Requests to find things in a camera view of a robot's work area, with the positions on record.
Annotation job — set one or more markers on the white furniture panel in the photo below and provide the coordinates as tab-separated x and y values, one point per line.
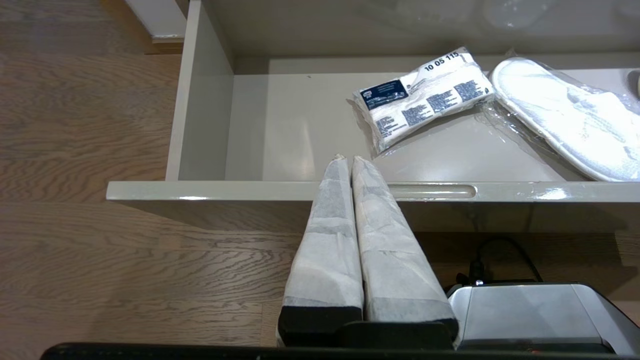
157	17

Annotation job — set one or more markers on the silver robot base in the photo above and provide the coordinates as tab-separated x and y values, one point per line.
540	315

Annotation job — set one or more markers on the cream glossy wide drawer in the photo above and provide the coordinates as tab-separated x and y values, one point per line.
280	125

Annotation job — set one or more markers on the left gripper white taped left finger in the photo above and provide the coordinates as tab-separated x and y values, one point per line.
327	250

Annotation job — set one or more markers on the white slippers flat in plastic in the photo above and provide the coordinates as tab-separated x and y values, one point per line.
565	117

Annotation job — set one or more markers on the left gripper white taped right finger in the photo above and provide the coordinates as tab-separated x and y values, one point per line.
395	260

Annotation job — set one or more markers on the white printed plastic packet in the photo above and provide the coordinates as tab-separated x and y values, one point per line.
425	97

